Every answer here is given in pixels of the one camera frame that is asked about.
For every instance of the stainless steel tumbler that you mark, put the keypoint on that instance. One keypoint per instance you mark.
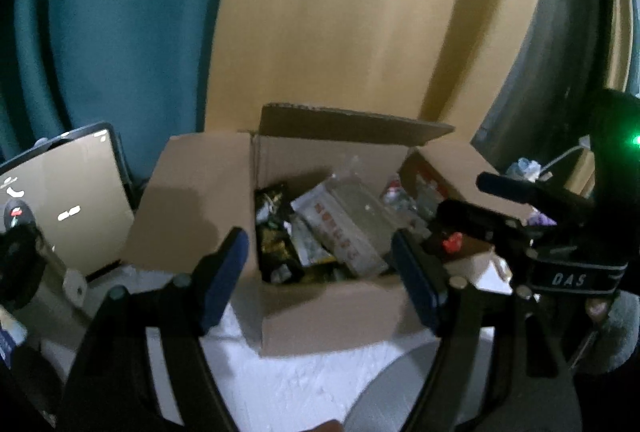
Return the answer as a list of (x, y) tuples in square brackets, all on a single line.
[(28, 260)]

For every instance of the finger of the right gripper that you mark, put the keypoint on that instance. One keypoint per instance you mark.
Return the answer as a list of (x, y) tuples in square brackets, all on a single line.
[(503, 232), (559, 204)]

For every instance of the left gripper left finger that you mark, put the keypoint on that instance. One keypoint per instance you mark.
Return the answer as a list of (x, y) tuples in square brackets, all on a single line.
[(200, 298)]

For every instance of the red snack bag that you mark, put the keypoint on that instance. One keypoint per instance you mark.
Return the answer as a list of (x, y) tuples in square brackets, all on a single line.
[(416, 210)]

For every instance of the open cardboard box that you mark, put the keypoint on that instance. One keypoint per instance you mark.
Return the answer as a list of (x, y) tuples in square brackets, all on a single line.
[(204, 184)]

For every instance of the grey round mat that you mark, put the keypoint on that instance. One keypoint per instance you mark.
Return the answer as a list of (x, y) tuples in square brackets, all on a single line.
[(385, 404)]

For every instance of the small blue white box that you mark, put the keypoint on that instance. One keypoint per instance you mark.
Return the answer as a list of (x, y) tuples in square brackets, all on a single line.
[(12, 335)]

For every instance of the teal curtain left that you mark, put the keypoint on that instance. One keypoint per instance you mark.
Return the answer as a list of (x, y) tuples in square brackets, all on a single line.
[(139, 65)]

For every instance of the person's hand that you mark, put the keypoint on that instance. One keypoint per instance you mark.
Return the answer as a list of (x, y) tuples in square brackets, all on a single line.
[(618, 337)]

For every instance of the brown bread package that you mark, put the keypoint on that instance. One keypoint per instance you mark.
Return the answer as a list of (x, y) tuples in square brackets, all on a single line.
[(351, 222)]

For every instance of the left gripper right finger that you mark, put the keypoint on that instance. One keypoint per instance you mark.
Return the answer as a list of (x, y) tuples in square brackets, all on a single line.
[(431, 290)]

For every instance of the tablet in grey case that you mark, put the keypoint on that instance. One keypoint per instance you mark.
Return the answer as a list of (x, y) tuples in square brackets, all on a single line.
[(76, 189)]

